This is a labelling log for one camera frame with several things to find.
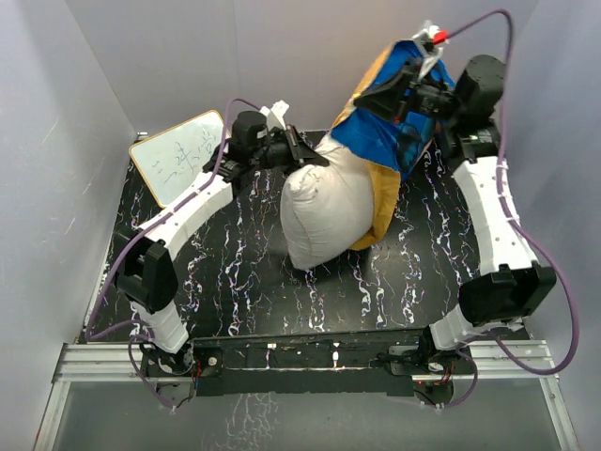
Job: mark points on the aluminium frame rail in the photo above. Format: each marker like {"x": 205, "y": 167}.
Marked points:
{"x": 110, "y": 362}

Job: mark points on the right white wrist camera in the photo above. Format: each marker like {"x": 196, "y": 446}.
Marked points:
{"x": 429, "y": 41}

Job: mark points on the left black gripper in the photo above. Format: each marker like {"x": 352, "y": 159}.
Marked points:
{"x": 299, "y": 150}

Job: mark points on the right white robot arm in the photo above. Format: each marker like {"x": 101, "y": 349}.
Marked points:
{"x": 511, "y": 283}

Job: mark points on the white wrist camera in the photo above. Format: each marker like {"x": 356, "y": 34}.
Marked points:
{"x": 275, "y": 115}
{"x": 429, "y": 41}

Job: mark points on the orange and blue pillowcase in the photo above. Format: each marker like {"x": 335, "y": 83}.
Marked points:
{"x": 391, "y": 150}

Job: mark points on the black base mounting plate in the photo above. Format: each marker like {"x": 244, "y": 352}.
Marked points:
{"x": 383, "y": 361}

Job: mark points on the white pillow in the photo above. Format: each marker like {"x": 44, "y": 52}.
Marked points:
{"x": 326, "y": 209}

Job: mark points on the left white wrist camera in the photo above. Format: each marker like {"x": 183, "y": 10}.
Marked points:
{"x": 275, "y": 115}

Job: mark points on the small whiteboard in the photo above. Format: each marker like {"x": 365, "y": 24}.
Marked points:
{"x": 170, "y": 161}

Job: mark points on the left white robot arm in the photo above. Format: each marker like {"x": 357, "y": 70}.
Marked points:
{"x": 145, "y": 273}

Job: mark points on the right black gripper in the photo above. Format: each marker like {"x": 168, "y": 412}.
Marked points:
{"x": 385, "y": 99}

